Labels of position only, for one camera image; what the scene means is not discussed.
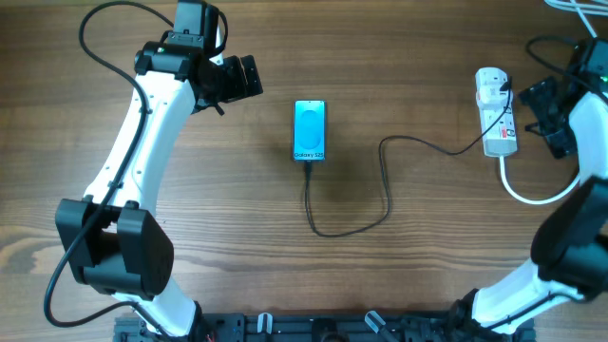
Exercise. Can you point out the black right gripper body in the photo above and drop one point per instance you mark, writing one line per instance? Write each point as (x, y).
(557, 129)

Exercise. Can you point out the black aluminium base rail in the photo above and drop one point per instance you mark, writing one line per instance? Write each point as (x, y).
(410, 327)

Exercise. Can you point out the blue screen smartphone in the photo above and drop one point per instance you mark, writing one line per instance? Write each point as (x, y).
(309, 143)

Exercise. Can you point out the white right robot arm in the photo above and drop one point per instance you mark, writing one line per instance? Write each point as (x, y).
(568, 256)

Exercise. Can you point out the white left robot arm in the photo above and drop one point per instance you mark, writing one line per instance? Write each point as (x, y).
(111, 238)

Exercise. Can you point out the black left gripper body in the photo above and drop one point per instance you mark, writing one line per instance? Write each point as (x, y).
(232, 86)

